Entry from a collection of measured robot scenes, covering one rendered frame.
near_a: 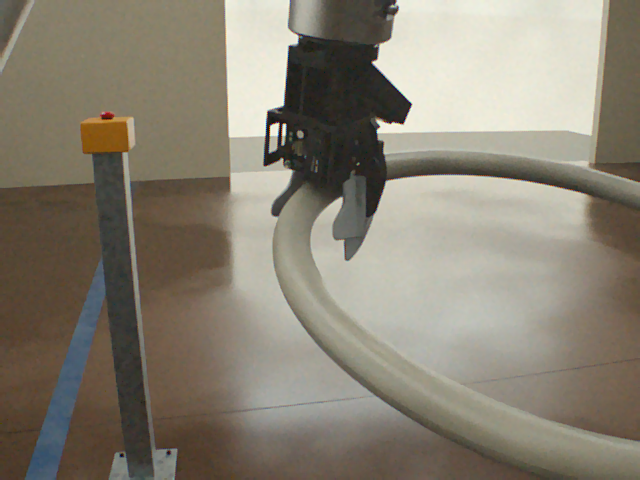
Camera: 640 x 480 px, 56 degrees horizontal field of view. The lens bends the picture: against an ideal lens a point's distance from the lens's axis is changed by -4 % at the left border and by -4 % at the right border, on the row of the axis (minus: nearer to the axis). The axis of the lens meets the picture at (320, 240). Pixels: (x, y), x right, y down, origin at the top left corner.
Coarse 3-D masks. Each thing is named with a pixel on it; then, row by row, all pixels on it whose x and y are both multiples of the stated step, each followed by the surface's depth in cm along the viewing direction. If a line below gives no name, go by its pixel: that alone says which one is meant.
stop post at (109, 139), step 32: (96, 128) 155; (128, 128) 157; (96, 160) 159; (96, 192) 161; (128, 192) 166; (128, 224) 165; (128, 256) 167; (128, 288) 169; (128, 320) 172; (128, 352) 175; (128, 384) 177; (128, 416) 180; (128, 448) 183
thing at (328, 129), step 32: (288, 64) 51; (320, 64) 50; (352, 64) 54; (288, 96) 52; (320, 96) 53; (352, 96) 55; (288, 128) 56; (320, 128) 52; (352, 128) 53; (288, 160) 56; (320, 160) 53; (352, 160) 56
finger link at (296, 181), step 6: (294, 174) 60; (300, 174) 61; (294, 180) 61; (300, 180) 61; (288, 186) 60; (294, 186) 61; (300, 186) 62; (282, 192) 60; (288, 192) 61; (294, 192) 62; (276, 198) 60; (282, 198) 60; (288, 198) 61; (276, 204) 60; (282, 204) 61; (276, 210) 61
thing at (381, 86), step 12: (360, 72) 55; (372, 72) 55; (360, 84) 55; (372, 84) 56; (384, 84) 57; (360, 96) 59; (372, 96) 57; (384, 96) 58; (396, 96) 60; (372, 108) 62; (384, 108) 59; (396, 108) 61; (408, 108) 63; (384, 120) 63; (396, 120) 63
